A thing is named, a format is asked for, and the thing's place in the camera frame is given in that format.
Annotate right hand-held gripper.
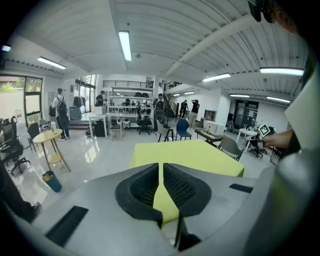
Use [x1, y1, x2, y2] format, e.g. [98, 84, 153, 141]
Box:
[249, 123, 277, 144]

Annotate blue chair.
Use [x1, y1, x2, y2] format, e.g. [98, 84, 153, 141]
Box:
[175, 118, 193, 141]

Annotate white box appliance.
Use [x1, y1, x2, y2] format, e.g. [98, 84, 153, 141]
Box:
[203, 119, 225, 136]

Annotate black office chair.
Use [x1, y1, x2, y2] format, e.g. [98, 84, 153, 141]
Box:
[248, 138, 268, 158]
[0, 116, 31, 176]
[136, 103, 152, 136]

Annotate wooden stool chair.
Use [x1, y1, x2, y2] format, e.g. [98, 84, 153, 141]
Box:
[109, 119, 126, 141]

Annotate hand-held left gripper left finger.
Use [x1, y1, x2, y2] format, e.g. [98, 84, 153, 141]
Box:
[114, 162, 164, 221]

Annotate white chair with black legs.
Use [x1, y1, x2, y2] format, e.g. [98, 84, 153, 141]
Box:
[157, 119, 176, 143]

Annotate black framed window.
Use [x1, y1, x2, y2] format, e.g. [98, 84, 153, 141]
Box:
[0, 75, 44, 124]

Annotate white side table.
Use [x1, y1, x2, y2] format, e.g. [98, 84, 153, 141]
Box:
[236, 127, 261, 154]

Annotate white desk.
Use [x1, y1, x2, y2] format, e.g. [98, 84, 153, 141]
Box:
[88, 112, 109, 140]

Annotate white shelf unit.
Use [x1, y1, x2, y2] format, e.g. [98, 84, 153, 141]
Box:
[107, 86, 155, 131]

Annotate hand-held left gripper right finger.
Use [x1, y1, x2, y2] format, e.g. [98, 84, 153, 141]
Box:
[163, 162, 212, 216]

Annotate yellow-green tablecloth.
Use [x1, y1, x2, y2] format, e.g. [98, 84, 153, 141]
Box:
[129, 139, 245, 230]

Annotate teal bin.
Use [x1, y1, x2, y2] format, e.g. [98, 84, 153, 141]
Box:
[41, 170, 63, 193]

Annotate black side chair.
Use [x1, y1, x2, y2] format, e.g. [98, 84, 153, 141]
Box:
[26, 122, 41, 151]

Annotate person's right forearm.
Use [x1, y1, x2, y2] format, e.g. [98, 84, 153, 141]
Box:
[264, 128, 295, 149]

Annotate round wooden table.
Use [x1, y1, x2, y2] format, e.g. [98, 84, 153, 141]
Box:
[32, 128, 72, 173]

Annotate black railing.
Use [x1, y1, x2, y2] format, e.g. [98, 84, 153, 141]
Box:
[102, 79, 155, 89]

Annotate black cabinet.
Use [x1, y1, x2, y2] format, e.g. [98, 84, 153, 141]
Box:
[94, 120, 107, 138]

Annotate grey chair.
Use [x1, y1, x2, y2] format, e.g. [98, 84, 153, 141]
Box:
[216, 136, 245, 162]

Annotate black staircase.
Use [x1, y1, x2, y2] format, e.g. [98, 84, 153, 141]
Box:
[163, 93, 179, 118]

